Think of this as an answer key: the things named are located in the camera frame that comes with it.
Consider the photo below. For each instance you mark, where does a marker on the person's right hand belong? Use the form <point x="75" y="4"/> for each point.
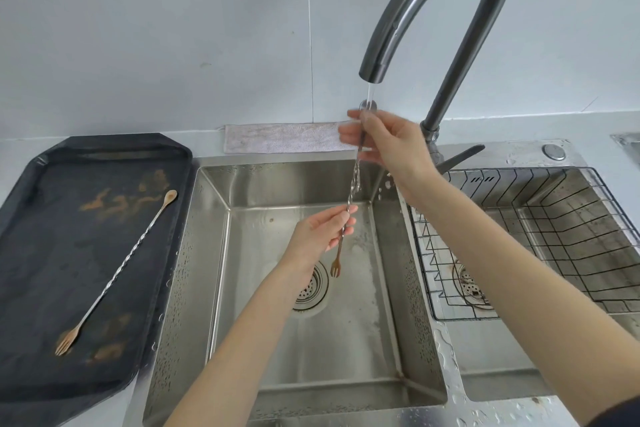
<point x="400" y="149"/>

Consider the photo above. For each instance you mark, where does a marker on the person's left hand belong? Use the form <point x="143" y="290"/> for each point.
<point x="310" y="236"/>

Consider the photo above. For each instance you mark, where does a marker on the person's left thumb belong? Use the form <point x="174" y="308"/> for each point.
<point x="340" y="210"/>

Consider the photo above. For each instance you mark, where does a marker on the twisted metal bar spoon fork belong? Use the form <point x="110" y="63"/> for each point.
<point x="117" y="271"/>
<point x="353" y="186"/>

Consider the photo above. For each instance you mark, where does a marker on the person's right forearm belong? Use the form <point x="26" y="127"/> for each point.
<point x="520" y="281"/>

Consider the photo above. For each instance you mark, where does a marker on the person's left forearm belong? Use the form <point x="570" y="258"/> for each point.
<point x="240" y="346"/>

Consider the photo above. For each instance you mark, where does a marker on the round metal drain strainer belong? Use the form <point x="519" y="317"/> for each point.
<point x="470" y="289"/>
<point x="315" y="289"/>

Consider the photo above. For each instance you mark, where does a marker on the grey cleaning cloth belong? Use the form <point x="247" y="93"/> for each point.
<point x="280" y="137"/>

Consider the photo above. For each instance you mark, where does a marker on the stainless steel double sink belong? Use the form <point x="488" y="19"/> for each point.
<point x="350" y="341"/>

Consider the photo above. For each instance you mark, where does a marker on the round metal sink cap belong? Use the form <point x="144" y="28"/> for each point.
<point x="554" y="152"/>

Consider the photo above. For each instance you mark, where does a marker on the black baking tray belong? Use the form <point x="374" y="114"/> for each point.
<point x="80" y="261"/>

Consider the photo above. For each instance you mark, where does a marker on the dark sleeve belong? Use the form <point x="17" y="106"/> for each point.
<point x="617" y="414"/>

